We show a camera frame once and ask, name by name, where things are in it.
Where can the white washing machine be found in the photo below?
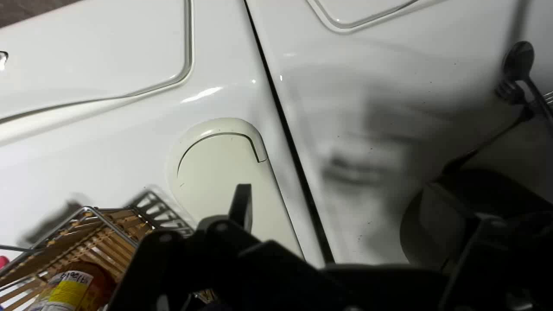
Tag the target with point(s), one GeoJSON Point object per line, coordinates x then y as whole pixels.
{"type": "Point", "coordinates": [374, 57]}

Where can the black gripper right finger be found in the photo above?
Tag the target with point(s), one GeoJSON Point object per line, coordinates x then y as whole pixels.
{"type": "Point", "coordinates": [507, 270]}

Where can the white dryer machine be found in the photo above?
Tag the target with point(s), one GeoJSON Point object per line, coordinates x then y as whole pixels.
{"type": "Point", "coordinates": [115, 144]}

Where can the woven wicker basket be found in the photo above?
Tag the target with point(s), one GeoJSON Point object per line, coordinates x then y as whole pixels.
{"type": "Point", "coordinates": [104, 242]}

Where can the yellow label glass bottle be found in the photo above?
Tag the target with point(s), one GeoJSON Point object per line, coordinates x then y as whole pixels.
{"type": "Point", "coordinates": [66, 291]}

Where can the black pot with lid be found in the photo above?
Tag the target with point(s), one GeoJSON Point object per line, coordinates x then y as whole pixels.
{"type": "Point", "coordinates": [438, 218]}

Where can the black kitchen utensil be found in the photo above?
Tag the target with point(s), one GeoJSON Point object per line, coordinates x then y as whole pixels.
{"type": "Point", "coordinates": [519, 57]}

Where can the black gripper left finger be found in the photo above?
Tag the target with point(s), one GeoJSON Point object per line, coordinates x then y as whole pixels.
{"type": "Point", "coordinates": [231, 270]}

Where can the red sauce bottle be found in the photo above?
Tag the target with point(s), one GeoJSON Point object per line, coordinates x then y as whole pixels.
{"type": "Point", "coordinates": [99, 282]}

